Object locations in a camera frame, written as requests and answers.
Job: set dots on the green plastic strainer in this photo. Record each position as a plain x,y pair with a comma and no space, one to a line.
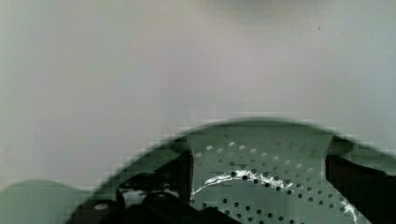
256,171

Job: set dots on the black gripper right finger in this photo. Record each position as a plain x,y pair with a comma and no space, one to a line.
370,191

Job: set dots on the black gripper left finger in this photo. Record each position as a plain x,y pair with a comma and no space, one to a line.
160,197

